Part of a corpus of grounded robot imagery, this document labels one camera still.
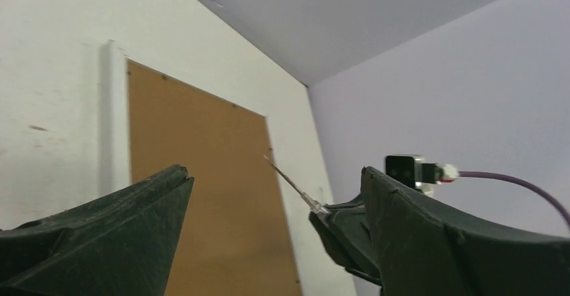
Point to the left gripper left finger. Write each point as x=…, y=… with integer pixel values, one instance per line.
x=122, y=243

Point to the white picture frame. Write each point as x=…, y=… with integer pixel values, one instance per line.
x=246, y=232

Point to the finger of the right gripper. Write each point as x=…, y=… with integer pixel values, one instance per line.
x=345, y=235

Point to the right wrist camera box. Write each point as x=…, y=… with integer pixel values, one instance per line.
x=407, y=169

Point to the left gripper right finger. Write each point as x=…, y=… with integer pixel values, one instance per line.
x=425, y=247

